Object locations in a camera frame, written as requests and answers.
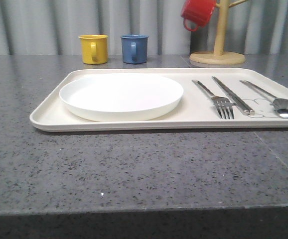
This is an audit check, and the white round plate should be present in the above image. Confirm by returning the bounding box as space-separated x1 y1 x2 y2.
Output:
59 73 184 122

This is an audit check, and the silver metal fork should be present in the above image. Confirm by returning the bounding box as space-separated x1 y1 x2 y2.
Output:
192 80 235 120

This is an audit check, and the silver metal chopstick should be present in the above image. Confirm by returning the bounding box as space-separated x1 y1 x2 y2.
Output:
211 77 250 116
213 76 256 116

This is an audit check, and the silver metal spoon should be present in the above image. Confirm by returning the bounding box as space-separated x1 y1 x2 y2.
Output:
240 80 288 119

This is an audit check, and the cream rabbit serving tray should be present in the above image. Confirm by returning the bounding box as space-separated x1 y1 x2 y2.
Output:
30 68 288 132

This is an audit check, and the blue enamel mug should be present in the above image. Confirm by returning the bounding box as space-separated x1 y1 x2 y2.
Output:
121 34 148 64

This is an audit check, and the yellow enamel mug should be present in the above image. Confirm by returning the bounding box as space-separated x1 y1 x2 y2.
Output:
79 34 108 65

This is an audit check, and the wooden mug tree stand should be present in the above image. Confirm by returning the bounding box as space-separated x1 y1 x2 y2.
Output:
189 0 247 65

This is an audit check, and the red enamel mug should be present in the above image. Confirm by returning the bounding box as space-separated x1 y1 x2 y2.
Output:
181 0 216 31

